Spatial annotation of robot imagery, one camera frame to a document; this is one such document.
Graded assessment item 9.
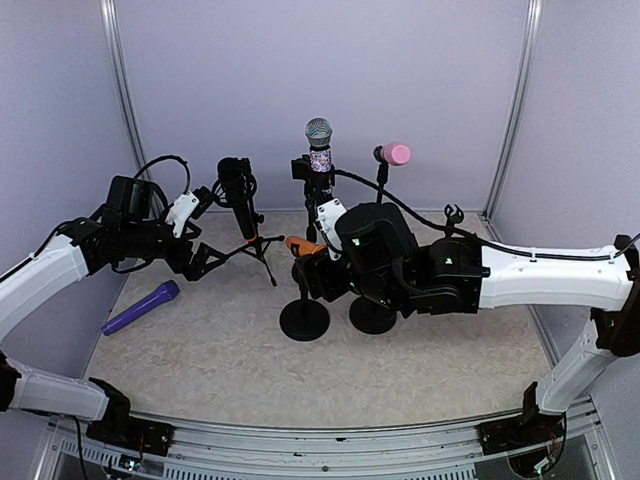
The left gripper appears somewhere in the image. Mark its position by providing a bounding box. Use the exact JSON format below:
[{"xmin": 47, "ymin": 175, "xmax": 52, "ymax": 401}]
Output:
[{"xmin": 122, "ymin": 221, "xmax": 227, "ymax": 280}]

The purple microphone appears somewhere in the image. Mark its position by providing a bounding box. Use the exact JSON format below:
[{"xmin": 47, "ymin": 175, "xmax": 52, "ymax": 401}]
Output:
[{"xmin": 101, "ymin": 280, "xmax": 180, "ymax": 336}]

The black round-base stand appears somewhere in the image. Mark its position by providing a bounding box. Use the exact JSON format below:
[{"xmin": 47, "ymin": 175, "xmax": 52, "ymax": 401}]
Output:
[
  {"xmin": 349, "ymin": 298, "xmax": 397, "ymax": 335},
  {"xmin": 279, "ymin": 249, "xmax": 332, "ymax": 343},
  {"xmin": 443, "ymin": 204, "xmax": 465, "ymax": 238}
]

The orange microphone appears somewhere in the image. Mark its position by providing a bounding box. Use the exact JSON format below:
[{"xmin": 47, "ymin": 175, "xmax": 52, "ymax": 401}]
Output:
[{"xmin": 285, "ymin": 236, "xmax": 327, "ymax": 258}]

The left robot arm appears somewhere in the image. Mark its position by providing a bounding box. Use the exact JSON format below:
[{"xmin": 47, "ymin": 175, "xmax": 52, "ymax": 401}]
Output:
[{"xmin": 1, "ymin": 176, "xmax": 226, "ymax": 454}]

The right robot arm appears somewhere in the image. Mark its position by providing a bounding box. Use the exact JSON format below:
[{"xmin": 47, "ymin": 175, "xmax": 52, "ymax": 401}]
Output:
[{"xmin": 287, "ymin": 201, "xmax": 639, "ymax": 455}]

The black tripod mic stand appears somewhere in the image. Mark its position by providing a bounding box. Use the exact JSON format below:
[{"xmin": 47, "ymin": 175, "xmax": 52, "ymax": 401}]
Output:
[{"xmin": 210, "ymin": 156, "xmax": 286, "ymax": 287}]

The tall black stand back-right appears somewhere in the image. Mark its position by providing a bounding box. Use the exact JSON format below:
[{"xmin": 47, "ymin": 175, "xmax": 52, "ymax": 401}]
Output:
[{"xmin": 373, "ymin": 145, "xmax": 391, "ymax": 204}]

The black microphone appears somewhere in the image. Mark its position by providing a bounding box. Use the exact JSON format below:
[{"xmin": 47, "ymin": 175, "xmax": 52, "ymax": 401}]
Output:
[{"xmin": 215, "ymin": 157, "xmax": 257, "ymax": 242}]

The black stand with phone clamp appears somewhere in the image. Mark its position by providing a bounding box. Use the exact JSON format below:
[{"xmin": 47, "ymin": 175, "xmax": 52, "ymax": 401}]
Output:
[{"xmin": 291, "ymin": 154, "xmax": 335, "ymax": 242}]

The pink microphone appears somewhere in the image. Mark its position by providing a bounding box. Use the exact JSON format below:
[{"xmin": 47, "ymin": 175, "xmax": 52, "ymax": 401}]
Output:
[{"xmin": 374, "ymin": 142, "xmax": 411, "ymax": 166}]

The glitter silver-head microphone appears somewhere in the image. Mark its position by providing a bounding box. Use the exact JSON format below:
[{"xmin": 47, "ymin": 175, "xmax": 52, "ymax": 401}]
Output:
[{"xmin": 305, "ymin": 117, "xmax": 334, "ymax": 193}]

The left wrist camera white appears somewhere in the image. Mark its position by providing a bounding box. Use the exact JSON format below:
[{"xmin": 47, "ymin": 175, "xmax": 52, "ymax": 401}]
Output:
[{"xmin": 164, "ymin": 191, "xmax": 200, "ymax": 238}]

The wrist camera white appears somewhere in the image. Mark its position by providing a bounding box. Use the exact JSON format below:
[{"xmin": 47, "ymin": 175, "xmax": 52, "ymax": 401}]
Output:
[
  {"xmin": 164, "ymin": 191, "xmax": 200, "ymax": 238},
  {"xmin": 316, "ymin": 199, "xmax": 346, "ymax": 261}
]

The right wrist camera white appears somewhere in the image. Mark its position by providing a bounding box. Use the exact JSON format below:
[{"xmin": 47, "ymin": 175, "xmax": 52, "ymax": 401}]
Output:
[{"xmin": 316, "ymin": 199, "xmax": 346, "ymax": 261}]

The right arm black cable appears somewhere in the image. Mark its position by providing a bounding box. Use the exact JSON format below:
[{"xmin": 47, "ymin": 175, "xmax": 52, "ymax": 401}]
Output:
[{"xmin": 329, "ymin": 168, "xmax": 640, "ymax": 261}]

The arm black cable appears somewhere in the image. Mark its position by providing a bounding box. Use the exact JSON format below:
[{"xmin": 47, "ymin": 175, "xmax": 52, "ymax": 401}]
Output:
[
  {"xmin": 329, "ymin": 168, "xmax": 640, "ymax": 261},
  {"xmin": 132, "ymin": 154, "xmax": 194, "ymax": 201}
]

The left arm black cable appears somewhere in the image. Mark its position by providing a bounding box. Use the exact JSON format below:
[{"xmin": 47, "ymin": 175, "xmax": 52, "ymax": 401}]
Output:
[{"xmin": 132, "ymin": 154, "xmax": 194, "ymax": 201}]

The aluminium front rail frame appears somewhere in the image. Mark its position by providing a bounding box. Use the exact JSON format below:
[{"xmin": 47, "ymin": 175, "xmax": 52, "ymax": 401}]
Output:
[{"xmin": 33, "ymin": 398, "xmax": 620, "ymax": 479}]

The left aluminium corner post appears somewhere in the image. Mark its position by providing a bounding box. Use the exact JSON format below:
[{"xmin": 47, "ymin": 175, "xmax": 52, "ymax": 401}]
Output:
[{"xmin": 100, "ymin": 0, "xmax": 147, "ymax": 171}]

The aluminium corner post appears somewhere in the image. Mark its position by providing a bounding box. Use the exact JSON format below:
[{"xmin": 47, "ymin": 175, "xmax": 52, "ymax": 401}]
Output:
[
  {"xmin": 483, "ymin": 0, "xmax": 543, "ymax": 223},
  {"xmin": 100, "ymin": 0, "xmax": 147, "ymax": 171}
]

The right aluminium corner post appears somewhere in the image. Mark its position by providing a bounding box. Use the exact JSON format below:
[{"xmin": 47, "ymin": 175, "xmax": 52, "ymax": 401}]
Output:
[{"xmin": 483, "ymin": 0, "xmax": 543, "ymax": 223}]

